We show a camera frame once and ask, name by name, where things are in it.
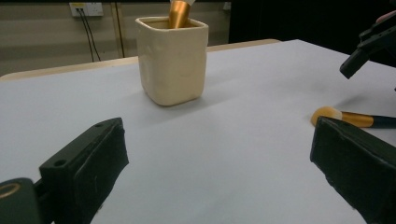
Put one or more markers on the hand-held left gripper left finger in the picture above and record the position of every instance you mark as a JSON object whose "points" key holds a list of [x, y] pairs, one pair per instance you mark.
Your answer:
{"points": [[84, 168]]}

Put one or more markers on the makeup brush tan round head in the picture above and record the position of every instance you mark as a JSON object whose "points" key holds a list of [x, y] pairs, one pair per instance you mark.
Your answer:
{"points": [[358, 119]]}

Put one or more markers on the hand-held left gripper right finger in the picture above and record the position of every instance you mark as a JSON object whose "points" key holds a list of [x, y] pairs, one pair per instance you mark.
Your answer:
{"points": [[355, 161]]}

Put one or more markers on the white wall socket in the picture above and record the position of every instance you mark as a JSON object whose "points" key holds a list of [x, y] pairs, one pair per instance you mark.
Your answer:
{"points": [[87, 8]]}

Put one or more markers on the cream square ceramic cup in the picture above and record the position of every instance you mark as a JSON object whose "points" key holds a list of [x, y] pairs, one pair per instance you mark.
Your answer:
{"points": [[171, 62]]}

